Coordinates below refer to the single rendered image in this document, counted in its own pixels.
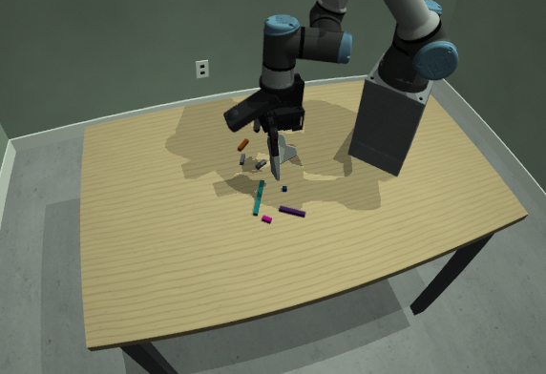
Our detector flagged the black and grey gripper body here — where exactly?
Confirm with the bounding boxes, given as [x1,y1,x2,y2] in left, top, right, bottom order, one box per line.
[258,73,305,133]

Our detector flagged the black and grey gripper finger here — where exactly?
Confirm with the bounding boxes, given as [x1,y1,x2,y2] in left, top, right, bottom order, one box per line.
[253,118,261,133]
[267,122,297,181]

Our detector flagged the purple rod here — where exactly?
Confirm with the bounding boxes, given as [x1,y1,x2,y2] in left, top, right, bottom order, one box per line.
[279,206,305,218]

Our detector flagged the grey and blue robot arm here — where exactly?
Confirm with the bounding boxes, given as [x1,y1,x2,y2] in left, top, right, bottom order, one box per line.
[223,0,458,133]

